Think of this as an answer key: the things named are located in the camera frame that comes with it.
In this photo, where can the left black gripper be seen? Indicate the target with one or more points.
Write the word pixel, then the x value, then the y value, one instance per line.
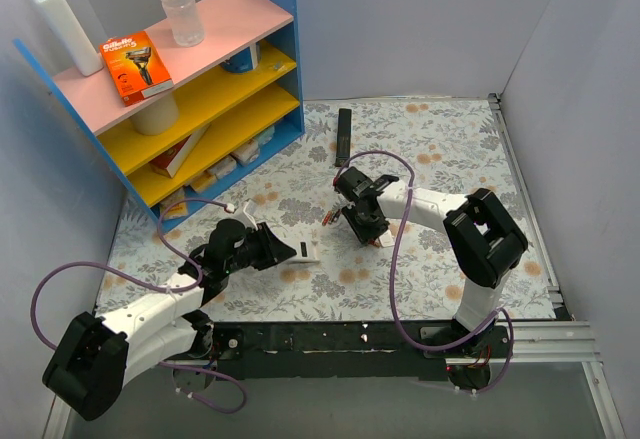
pixel 263 247

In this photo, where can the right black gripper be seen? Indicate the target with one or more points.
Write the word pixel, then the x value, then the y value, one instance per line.
pixel 364 220

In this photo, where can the white battery cover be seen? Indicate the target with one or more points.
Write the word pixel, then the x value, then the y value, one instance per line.
pixel 386 239

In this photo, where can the red white remote control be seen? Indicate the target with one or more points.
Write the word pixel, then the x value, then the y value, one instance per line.
pixel 306 253

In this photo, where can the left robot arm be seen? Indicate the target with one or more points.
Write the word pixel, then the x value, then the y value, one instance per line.
pixel 145 309

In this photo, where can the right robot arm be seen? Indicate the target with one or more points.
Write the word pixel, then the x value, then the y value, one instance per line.
pixel 486 241

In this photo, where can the long black box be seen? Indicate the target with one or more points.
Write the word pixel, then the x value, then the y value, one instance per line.
pixel 343 141

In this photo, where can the white packets on shelf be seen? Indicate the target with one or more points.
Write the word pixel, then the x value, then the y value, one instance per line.
pixel 242 156

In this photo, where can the yellow packet on shelf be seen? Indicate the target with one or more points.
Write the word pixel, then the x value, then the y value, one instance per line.
pixel 174 206

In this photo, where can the red white book box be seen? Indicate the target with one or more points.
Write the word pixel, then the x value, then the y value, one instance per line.
pixel 170 161

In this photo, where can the blue shelf unit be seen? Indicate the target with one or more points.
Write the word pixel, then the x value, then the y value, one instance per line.
pixel 236 107

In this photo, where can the cream cylinder container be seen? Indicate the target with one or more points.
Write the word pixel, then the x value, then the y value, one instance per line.
pixel 156 118

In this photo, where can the orange razor box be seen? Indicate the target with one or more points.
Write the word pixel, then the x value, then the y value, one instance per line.
pixel 135 67

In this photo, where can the white bottle black cap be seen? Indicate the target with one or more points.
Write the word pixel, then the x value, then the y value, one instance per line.
pixel 62 21

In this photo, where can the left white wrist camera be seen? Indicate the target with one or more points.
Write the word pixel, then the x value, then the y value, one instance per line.
pixel 243 213

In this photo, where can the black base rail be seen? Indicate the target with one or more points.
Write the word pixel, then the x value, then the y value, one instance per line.
pixel 356 349

